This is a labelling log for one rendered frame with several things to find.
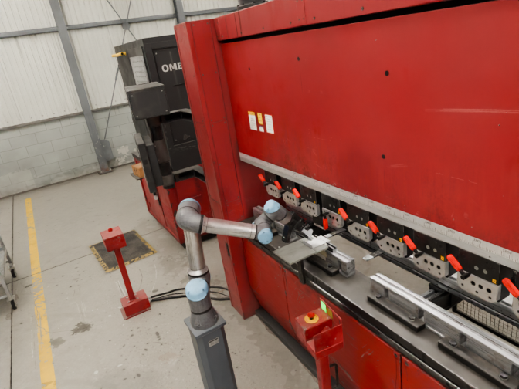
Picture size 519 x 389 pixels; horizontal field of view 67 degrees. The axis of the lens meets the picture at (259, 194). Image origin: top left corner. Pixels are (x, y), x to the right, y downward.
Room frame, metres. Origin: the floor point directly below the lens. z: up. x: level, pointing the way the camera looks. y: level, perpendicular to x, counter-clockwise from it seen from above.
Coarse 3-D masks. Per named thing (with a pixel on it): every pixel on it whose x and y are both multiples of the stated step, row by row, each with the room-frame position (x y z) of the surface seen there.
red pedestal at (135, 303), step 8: (104, 232) 3.10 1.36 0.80; (112, 232) 3.08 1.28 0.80; (120, 232) 3.05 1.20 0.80; (104, 240) 2.96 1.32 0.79; (112, 240) 2.98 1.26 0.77; (120, 240) 3.01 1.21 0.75; (112, 248) 2.98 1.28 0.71; (120, 256) 3.06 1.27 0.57; (120, 264) 3.06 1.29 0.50; (128, 280) 3.07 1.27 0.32; (128, 288) 3.06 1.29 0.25; (128, 296) 3.08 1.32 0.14; (136, 296) 3.09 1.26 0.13; (144, 296) 3.08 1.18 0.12; (128, 304) 3.00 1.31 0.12; (136, 304) 3.01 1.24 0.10; (144, 304) 3.04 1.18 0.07; (128, 312) 2.97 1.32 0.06; (136, 312) 3.00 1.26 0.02
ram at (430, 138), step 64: (512, 0) 1.11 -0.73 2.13; (256, 64) 2.38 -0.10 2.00; (320, 64) 1.86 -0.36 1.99; (384, 64) 1.51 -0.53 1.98; (448, 64) 1.27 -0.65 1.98; (512, 64) 1.10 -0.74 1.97; (320, 128) 1.89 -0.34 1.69; (384, 128) 1.52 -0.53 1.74; (448, 128) 1.27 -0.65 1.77; (512, 128) 1.08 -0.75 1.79; (384, 192) 1.53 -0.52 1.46; (448, 192) 1.26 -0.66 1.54; (512, 192) 1.07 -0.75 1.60
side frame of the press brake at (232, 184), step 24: (192, 24) 2.71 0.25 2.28; (192, 48) 2.70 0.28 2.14; (216, 48) 2.77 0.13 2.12; (192, 72) 2.74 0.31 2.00; (216, 72) 2.75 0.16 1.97; (192, 96) 2.83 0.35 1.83; (216, 96) 2.74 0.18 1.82; (216, 120) 2.73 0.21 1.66; (216, 144) 2.71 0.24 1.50; (216, 168) 2.70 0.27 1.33; (240, 168) 2.78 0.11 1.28; (216, 192) 2.74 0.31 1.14; (240, 192) 2.76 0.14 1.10; (264, 192) 2.85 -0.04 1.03; (216, 216) 2.82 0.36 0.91; (240, 216) 2.75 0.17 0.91; (240, 240) 2.73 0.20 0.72; (240, 264) 2.72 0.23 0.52; (240, 288) 2.70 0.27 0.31; (240, 312) 2.75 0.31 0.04
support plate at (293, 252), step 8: (304, 240) 2.06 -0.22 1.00; (280, 248) 2.02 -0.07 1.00; (288, 248) 2.00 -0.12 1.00; (296, 248) 1.99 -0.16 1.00; (304, 248) 1.97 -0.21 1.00; (320, 248) 1.95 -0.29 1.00; (280, 256) 1.92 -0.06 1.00; (288, 256) 1.91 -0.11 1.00; (296, 256) 1.90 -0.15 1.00; (304, 256) 1.88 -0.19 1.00
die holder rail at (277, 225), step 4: (256, 208) 2.71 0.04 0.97; (260, 208) 2.70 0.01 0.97; (256, 212) 2.69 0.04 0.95; (260, 212) 2.63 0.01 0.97; (256, 216) 2.70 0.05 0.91; (276, 220) 2.46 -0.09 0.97; (272, 224) 2.50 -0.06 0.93; (276, 224) 2.44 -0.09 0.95; (280, 224) 2.39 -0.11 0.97; (276, 228) 2.45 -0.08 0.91; (280, 228) 2.40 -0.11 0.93; (280, 232) 2.41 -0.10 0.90; (292, 232) 2.32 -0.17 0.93; (292, 236) 2.32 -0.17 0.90; (296, 236) 2.34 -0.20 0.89; (292, 240) 2.30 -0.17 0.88
